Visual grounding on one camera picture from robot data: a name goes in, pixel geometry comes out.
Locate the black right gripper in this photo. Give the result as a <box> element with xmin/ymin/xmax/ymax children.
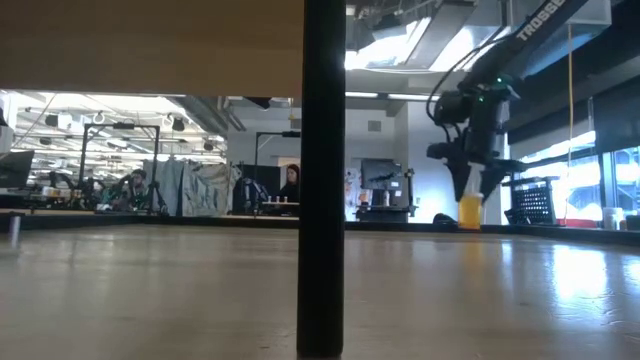
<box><xmin>426</xmin><ymin>82</ymin><xmax>529</xmax><ymax>204</ymax></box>

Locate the black shelf divider panel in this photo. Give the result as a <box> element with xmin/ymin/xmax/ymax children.
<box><xmin>296</xmin><ymin>0</ymin><xmax>347</xmax><ymax>360</ymax></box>

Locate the wooden tray with bottles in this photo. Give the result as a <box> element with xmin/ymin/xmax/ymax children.
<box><xmin>262</xmin><ymin>195</ymin><xmax>301</xmax><ymax>207</ymax></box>

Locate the wooden shelf board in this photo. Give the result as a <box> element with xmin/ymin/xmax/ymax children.
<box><xmin>0</xmin><ymin>0</ymin><xmax>305</xmax><ymax>99</ymax></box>

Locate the black background stand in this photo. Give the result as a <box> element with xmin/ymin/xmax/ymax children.
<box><xmin>405</xmin><ymin>167</ymin><xmax>418</xmax><ymax>219</ymax></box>

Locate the black perforated crate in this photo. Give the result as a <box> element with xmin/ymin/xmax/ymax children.
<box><xmin>502</xmin><ymin>175</ymin><xmax>561</xmax><ymax>226</ymax></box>

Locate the black partition panel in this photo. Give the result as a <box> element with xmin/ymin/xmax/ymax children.
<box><xmin>233</xmin><ymin>163</ymin><xmax>282</xmax><ymax>216</ymax></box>

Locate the person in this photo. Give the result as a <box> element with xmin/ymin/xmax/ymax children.
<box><xmin>277</xmin><ymin>163</ymin><xmax>301</xmax><ymax>204</ymax></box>
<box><xmin>117</xmin><ymin>168</ymin><xmax>151</xmax><ymax>212</ymax></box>

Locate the black monitor on stand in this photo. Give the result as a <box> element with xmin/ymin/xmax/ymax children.
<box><xmin>359</xmin><ymin>158</ymin><xmax>404</xmax><ymax>207</ymax></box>

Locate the black cart base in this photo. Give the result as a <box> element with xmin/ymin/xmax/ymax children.
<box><xmin>354</xmin><ymin>204</ymin><xmax>417</xmax><ymax>224</ymax></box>

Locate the grey hanging cover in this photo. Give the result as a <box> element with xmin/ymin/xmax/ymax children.
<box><xmin>142</xmin><ymin>157</ymin><xmax>242</xmax><ymax>219</ymax></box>

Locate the red flat box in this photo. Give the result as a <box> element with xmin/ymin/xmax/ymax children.
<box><xmin>557</xmin><ymin>218</ymin><xmax>601</xmax><ymax>230</ymax></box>

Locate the fluorescent light tube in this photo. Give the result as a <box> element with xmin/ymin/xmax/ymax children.
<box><xmin>345</xmin><ymin>91</ymin><xmax>441</xmax><ymax>103</ymax></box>

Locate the white cup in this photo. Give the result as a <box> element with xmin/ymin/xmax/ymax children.
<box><xmin>602</xmin><ymin>206</ymin><xmax>625</xmax><ymax>231</ymax></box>

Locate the black computer monitor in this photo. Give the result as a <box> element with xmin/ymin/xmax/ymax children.
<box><xmin>0</xmin><ymin>149</ymin><xmax>35</xmax><ymax>190</ymax></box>

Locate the black background gantry frame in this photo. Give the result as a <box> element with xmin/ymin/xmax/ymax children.
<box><xmin>78</xmin><ymin>123</ymin><xmax>161</xmax><ymax>201</ymax></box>
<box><xmin>253</xmin><ymin>130</ymin><xmax>302</xmax><ymax>169</ymax></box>

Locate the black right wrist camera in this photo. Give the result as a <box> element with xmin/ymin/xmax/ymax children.
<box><xmin>432</xmin><ymin>89</ymin><xmax>474</xmax><ymax>127</ymax></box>

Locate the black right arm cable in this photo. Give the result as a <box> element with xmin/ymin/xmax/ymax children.
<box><xmin>424</xmin><ymin>29</ymin><xmax>511</xmax><ymax>144</ymax></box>

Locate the yellow hanging cord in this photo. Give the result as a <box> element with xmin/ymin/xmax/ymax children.
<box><xmin>565</xmin><ymin>23</ymin><xmax>575</xmax><ymax>224</ymax></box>

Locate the black aluminium table frame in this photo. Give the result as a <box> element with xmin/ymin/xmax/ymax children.
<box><xmin>0</xmin><ymin>210</ymin><xmax>640</xmax><ymax>247</ymax></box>

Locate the small grey metal post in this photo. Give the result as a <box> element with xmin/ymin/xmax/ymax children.
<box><xmin>8</xmin><ymin>214</ymin><xmax>22</xmax><ymax>247</ymax></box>

